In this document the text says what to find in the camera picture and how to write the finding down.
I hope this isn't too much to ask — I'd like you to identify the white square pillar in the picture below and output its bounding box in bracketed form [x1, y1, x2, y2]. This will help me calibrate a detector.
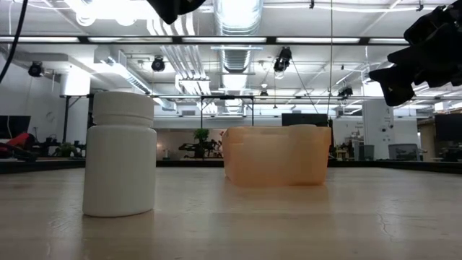
[362, 100, 395, 160]

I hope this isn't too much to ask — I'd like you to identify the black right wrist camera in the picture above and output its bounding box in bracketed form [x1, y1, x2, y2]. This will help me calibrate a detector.
[381, 79, 416, 107]

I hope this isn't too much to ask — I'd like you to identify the white plastic pill bottle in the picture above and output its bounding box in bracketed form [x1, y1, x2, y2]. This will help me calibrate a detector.
[82, 90, 158, 218]

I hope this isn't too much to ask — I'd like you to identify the small green potted plant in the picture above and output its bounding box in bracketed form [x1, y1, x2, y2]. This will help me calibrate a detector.
[193, 128, 211, 159]

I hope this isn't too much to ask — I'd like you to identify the black flat monitor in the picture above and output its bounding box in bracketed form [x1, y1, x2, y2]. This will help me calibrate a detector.
[434, 113, 462, 142]
[0, 115, 32, 140]
[281, 113, 328, 127]

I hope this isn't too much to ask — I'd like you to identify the red object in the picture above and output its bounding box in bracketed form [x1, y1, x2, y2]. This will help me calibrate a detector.
[0, 131, 35, 150]

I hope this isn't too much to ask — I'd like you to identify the black hanging ceiling lamp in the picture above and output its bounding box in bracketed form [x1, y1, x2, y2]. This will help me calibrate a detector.
[273, 46, 293, 73]
[27, 61, 45, 79]
[150, 56, 166, 73]
[337, 85, 354, 100]

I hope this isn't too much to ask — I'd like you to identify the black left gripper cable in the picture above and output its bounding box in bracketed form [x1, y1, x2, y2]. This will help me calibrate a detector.
[0, 0, 30, 84]

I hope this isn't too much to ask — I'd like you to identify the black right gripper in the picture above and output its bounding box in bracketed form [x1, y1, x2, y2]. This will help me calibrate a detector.
[368, 4, 453, 87]

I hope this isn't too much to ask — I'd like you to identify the translucent orange plastic basket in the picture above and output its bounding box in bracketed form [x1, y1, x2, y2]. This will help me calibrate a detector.
[221, 124, 332, 188]

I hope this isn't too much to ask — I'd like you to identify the silver round ceiling duct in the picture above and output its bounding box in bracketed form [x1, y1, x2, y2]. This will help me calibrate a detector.
[212, 0, 265, 73]

